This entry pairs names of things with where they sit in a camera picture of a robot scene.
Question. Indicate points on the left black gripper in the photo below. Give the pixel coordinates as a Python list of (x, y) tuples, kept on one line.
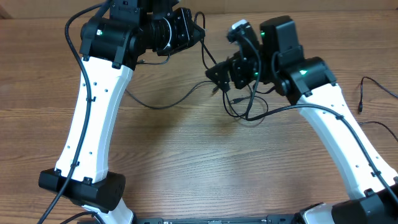
[(181, 17)]

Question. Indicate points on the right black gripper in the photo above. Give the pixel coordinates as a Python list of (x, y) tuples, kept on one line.
[(237, 66)]

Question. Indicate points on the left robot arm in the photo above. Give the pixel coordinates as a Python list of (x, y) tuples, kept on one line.
[(111, 43)]

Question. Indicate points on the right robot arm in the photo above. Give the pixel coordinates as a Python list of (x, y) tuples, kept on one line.
[(275, 56)]

